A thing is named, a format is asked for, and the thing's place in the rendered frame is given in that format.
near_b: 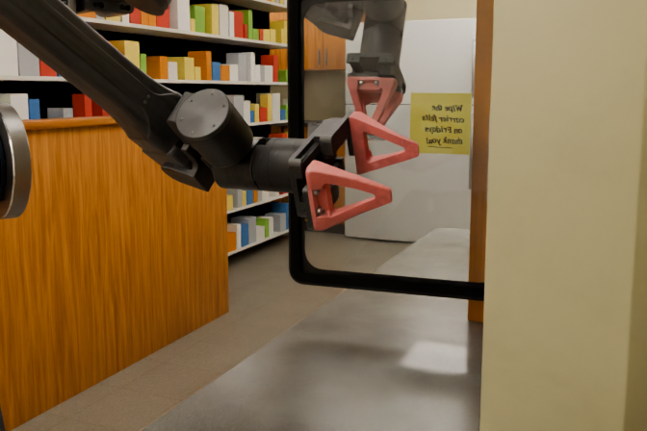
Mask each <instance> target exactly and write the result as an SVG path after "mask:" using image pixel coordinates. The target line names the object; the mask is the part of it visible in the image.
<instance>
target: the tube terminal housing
mask: <svg viewBox="0 0 647 431"><path fill-rule="evenodd" d="M479 431H647V0H494V14H493V44H492V73H491V103H490V132H489V162H488V191H487V220H486V249H485V279H484V308H483V338H482V367H481V397H480V426H479Z"/></svg>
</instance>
